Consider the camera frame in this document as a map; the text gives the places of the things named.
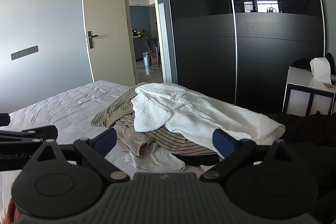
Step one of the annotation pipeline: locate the white muslin garment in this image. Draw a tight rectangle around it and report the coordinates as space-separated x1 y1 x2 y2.
131 84 286 144

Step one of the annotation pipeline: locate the black sliding wardrobe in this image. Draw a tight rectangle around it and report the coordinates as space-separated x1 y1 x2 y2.
157 0 328 114

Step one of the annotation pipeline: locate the small black cloth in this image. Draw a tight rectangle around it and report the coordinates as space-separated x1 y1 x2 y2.
291 58 313 72

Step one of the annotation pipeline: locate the white nightstand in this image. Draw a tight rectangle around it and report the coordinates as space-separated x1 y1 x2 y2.
282 66 336 117

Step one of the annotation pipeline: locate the dark door handle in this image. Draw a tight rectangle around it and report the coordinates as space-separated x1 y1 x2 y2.
86 30 99 49

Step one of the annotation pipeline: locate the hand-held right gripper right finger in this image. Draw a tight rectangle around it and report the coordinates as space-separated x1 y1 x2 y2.
201 129 307 184

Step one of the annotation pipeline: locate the dark chair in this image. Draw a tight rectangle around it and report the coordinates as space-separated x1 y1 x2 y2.
147 37 160 68

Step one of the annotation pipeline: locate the dark sideboard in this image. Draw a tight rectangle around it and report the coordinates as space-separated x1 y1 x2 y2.
133 36 151 62

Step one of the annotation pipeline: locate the white cloth on cabinet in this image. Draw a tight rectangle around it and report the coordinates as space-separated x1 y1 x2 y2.
310 53 336 84

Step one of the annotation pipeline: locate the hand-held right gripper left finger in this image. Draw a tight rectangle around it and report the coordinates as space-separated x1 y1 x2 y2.
26 128 130 183

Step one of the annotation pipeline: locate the orange cloth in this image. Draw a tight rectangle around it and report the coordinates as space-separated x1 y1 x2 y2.
7 198 25 224

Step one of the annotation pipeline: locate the bed with white sheet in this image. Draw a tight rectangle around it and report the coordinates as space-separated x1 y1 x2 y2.
0 80 286 203

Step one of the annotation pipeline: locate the grey cloth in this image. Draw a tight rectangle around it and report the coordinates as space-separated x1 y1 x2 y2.
125 147 186 172

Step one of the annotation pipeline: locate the beige striped garment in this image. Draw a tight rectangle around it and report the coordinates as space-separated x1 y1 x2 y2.
91 88 223 167

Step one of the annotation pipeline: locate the dark wall switch panel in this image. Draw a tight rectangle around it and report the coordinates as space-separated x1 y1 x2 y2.
11 45 39 60

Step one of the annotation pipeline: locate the cream door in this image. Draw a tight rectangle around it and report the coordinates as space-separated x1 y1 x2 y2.
81 0 136 86

